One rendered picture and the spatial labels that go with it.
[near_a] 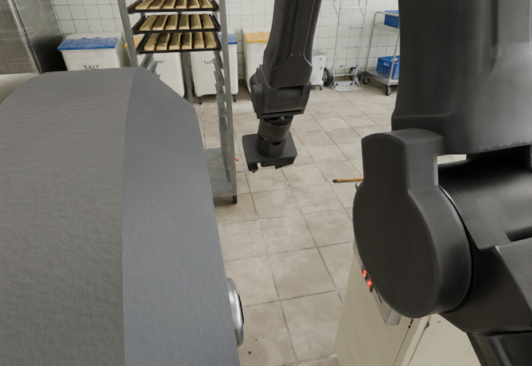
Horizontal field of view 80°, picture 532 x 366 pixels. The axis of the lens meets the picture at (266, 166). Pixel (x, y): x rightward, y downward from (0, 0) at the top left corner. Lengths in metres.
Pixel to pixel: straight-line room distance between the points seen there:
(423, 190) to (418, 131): 0.03
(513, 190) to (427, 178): 0.04
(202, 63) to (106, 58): 0.99
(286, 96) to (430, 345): 0.63
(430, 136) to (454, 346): 0.76
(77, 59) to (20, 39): 0.49
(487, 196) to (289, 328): 1.48
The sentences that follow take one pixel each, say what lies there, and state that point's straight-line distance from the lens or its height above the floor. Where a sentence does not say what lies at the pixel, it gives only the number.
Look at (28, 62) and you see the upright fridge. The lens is 3.85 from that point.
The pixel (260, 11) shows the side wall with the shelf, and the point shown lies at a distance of 4.44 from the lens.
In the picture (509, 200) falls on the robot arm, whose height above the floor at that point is 1.30.
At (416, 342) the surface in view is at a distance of 0.84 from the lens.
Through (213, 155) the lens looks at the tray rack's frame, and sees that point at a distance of 2.52.
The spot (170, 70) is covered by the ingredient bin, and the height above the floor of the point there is 0.44.
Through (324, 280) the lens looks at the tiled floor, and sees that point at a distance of 1.79.
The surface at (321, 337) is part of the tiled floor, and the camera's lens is 1.62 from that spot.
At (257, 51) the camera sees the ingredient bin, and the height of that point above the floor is 0.59.
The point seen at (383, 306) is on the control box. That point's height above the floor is 0.73.
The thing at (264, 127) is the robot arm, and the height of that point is 1.16.
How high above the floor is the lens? 1.39
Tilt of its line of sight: 32 degrees down
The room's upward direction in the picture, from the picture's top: straight up
